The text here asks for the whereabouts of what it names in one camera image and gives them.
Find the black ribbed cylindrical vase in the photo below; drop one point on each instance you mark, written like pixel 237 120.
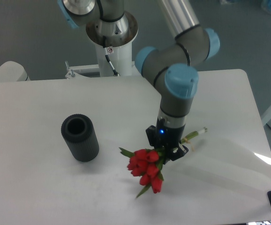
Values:
pixel 79 135

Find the red tulip bouquet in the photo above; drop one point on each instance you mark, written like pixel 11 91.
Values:
pixel 148 163

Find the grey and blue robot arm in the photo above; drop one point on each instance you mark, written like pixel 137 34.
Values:
pixel 171 71

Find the white rounded furniture corner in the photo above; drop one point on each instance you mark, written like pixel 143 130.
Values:
pixel 11 71

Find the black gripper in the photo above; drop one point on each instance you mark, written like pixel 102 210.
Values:
pixel 167 135

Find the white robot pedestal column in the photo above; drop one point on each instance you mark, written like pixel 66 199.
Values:
pixel 113 44

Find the white pedestal base bracket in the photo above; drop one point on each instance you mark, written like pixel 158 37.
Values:
pixel 74 72

